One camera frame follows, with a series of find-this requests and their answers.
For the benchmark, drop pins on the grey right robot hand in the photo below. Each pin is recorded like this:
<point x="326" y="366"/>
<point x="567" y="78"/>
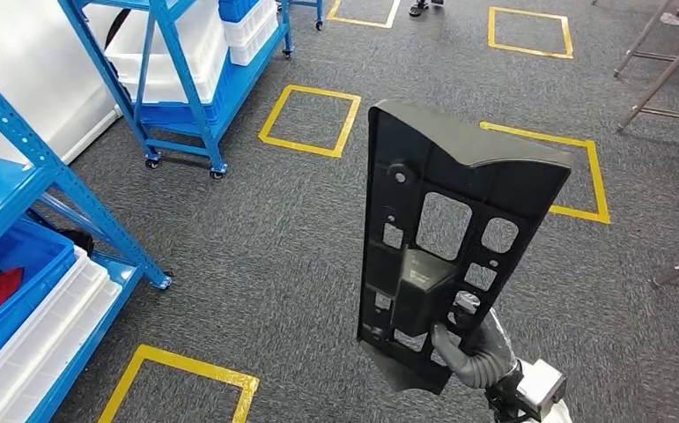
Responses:
<point x="491" y="338"/>

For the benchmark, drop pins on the black plastic panel part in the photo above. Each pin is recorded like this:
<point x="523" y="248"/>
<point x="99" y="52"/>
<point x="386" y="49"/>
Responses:
<point x="508" y="192"/>

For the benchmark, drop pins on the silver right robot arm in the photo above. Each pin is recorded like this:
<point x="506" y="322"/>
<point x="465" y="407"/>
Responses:
<point x="485" y="373"/>

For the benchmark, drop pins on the blue shelf rack on casters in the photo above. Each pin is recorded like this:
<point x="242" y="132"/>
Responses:
<point x="319" y="11"/>
<point x="199" y="117"/>

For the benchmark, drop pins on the yellow floor tape square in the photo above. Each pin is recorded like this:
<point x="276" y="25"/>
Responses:
<point x="199" y="366"/>
<point x="315" y="93"/>

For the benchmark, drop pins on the stainless steel table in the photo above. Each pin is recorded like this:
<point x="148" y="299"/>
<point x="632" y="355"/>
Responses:
<point x="666" y="74"/>

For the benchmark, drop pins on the person's dark shoe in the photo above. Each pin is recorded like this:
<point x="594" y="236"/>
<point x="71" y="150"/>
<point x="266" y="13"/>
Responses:
<point x="418" y="8"/>

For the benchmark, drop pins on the white plastic bin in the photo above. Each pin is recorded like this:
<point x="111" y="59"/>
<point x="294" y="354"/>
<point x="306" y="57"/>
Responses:
<point x="199" y="46"/>
<point x="251" y="52"/>
<point x="53" y="350"/>
<point x="251" y="29"/>

